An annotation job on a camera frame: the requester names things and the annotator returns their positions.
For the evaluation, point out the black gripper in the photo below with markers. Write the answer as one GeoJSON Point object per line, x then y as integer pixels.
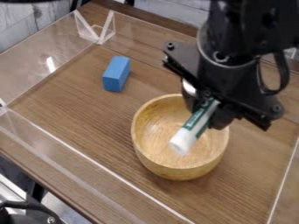
{"type": "Point", "coordinates": [230, 80]}

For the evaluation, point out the light wooden bowl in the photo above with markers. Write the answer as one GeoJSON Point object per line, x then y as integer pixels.
{"type": "Point", "coordinates": [156, 121]}

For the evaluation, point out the green expo marker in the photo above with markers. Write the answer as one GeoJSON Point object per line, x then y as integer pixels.
{"type": "Point", "coordinates": [190, 132]}

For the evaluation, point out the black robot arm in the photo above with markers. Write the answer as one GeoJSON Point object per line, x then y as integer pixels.
{"type": "Point", "coordinates": [254, 28]}

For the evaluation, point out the blue rectangular block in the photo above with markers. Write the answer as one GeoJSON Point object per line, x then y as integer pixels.
{"type": "Point", "coordinates": [116, 74]}

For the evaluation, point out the clear acrylic tray wall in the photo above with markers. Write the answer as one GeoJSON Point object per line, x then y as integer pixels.
{"type": "Point", "coordinates": [66, 133]}

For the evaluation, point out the black equipment with cable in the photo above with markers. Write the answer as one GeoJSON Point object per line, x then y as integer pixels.
{"type": "Point", "coordinates": [14, 213]}

